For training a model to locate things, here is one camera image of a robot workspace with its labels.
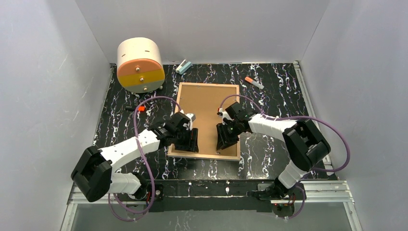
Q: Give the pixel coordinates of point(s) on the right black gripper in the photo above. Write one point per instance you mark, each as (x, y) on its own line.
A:
(231, 129)

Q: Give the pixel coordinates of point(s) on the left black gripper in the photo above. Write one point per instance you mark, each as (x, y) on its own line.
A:
(184, 134)

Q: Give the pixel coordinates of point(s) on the brown cardboard backing board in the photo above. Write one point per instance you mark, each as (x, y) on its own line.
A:
(204, 100)

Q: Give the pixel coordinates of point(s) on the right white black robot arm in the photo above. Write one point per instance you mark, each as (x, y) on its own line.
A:
(304, 142)

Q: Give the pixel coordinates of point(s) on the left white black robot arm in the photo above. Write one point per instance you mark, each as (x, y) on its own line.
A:
(96, 174)

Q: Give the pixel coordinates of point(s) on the black orange marker pen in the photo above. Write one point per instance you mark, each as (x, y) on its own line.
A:
(132, 108)

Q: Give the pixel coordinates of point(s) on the grey orange marker pen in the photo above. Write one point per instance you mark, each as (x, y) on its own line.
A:
(253, 82)

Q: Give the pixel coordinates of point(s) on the small light blue clip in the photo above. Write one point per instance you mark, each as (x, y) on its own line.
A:
(183, 67)

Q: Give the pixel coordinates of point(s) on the round cream drawer box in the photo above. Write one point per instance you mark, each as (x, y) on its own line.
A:
(139, 65)

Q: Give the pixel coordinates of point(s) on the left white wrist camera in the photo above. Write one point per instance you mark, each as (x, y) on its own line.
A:
(191, 117)

